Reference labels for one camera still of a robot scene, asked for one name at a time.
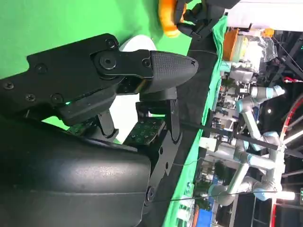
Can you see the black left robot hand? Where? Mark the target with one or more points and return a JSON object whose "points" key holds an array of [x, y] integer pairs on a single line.
{"points": [[203, 21]]}

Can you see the red hoop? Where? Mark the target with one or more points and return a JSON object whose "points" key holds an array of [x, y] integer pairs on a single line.
{"points": [[287, 116]]}

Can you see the black table skirt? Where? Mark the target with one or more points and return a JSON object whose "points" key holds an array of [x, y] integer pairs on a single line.
{"points": [[197, 94]]}

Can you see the lilac plate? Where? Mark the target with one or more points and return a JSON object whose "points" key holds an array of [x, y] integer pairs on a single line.
{"points": [[125, 113]]}

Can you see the blue crate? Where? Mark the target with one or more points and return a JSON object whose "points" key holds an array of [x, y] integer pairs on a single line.
{"points": [[204, 216]]}

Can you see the clear plastic bag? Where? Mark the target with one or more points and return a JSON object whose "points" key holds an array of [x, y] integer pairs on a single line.
{"points": [[267, 47]]}

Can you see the green table cloth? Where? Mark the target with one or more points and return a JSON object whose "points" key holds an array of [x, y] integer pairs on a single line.
{"points": [[59, 19]]}

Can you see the orange storage box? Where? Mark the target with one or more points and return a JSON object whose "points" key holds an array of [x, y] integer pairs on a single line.
{"points": [[229, 43]]}

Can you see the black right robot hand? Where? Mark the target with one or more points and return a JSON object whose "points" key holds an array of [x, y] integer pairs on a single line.
{"points": [[71, 175]]}

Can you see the black metal bar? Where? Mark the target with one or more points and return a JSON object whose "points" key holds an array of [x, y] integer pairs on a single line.
{"points": [[251, 140]]}

